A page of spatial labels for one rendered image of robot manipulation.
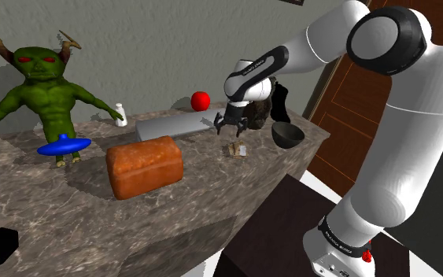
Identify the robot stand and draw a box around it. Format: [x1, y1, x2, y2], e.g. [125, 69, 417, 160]
[212, 173, 412, 277]

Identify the brown bread loaf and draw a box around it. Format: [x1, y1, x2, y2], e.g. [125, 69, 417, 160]
[105, 135, 185, 201]

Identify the green horned goblin figure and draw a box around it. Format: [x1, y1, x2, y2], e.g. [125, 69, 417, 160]
[0, 25, 124, 168]

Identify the brown wooden door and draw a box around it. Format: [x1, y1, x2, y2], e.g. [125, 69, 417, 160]
[302, 0, 443, 198]

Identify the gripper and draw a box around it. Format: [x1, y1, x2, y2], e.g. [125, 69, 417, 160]
[213, 102, 249, 139]

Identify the red apple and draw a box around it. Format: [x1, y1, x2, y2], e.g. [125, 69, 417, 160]
[190, 90, 212, 113]

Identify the blue flat spinning top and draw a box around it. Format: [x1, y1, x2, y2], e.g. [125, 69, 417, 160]
[36, 133, 92, 157]

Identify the small brown sandwich piece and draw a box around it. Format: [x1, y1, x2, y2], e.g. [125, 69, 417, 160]
[227, 141, 248, 159]

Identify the black upright object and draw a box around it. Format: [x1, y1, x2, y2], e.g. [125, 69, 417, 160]
[269, 81, 292, 124]

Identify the dark grey bowl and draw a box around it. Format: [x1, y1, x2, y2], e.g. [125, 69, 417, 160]
[271, 120, 306, 150]

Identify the dark brown lumpy rock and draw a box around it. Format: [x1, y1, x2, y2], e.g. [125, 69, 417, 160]
[242, 76, 277, 131]

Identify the white salt shaker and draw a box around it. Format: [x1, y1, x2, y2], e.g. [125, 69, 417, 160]
[114, 102, 128, 128]

